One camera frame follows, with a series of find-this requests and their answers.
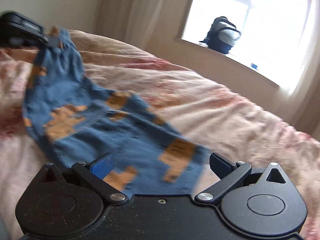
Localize blue patterned children's pants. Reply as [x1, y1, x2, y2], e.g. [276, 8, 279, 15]
[22, 28, 209, 196]

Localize pink floral bed cover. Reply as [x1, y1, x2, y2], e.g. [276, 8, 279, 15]
[1, 30, 319, 239]

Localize beige left curtain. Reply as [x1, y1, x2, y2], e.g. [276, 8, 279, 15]
[93, 0, 201, 55]

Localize beige curtain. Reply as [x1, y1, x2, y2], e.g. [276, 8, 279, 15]
[93, 0, 201, 55]
[274, 0, 319, 135]

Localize beige right curtain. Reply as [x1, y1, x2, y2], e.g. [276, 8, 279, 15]
[274, 0, 319, 135]

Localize small blue box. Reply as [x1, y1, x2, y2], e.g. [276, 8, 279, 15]
[251, 63, 258, 69]

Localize navy blue backpack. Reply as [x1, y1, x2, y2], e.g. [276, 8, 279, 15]
[200, 16, 241, 55]

